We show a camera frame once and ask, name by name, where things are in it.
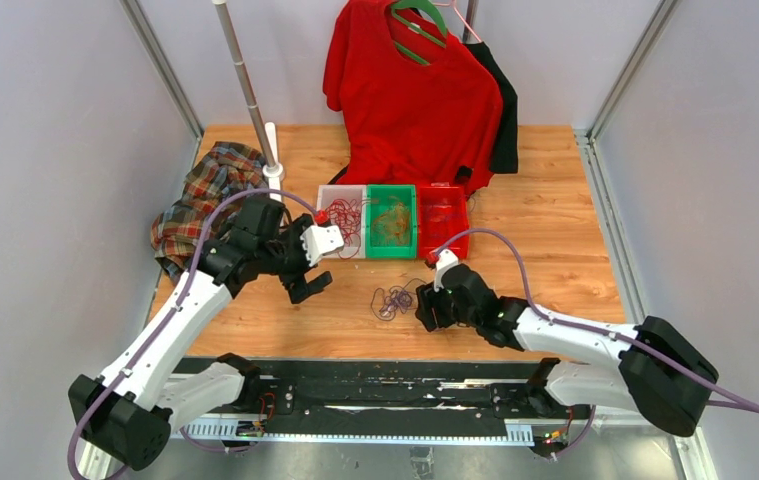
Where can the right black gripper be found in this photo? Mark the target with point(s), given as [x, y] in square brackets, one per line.
[429, 306]

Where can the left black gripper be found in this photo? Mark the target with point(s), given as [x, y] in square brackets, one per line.
[315, 285]

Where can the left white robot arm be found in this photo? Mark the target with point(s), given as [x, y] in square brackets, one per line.
[130, 410]

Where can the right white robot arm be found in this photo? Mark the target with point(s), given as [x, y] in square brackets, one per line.
[649, 368]

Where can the red plastic bin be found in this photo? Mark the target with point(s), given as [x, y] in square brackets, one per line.
[442, 212]

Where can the white plastic bin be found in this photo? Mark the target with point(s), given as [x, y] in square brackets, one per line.
[346, 207]

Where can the green plastic bin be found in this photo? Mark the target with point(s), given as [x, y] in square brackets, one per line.
[391, 222]

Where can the plaid flannel shirt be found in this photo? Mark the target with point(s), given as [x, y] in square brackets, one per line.
[226, 169]

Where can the black t-shirt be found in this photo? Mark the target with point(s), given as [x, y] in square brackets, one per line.
[504, 156]

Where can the red t-shirt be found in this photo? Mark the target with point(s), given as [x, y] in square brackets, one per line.
[414, 112]

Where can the metal rack pole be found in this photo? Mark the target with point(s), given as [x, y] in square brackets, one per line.
[241, 70]

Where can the green clothes hanger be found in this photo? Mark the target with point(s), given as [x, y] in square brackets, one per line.
[418, 31]

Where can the pink clothes hanger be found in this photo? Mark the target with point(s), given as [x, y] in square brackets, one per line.
[466, 11]

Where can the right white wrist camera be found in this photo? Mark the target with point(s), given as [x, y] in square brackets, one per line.
[446, 260]

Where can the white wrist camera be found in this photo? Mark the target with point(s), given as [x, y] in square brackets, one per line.
[446, 260]
[320, 241]

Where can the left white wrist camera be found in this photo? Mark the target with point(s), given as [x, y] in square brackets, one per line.
[320, 241]

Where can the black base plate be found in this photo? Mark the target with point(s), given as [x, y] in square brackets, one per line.
[360, 398]

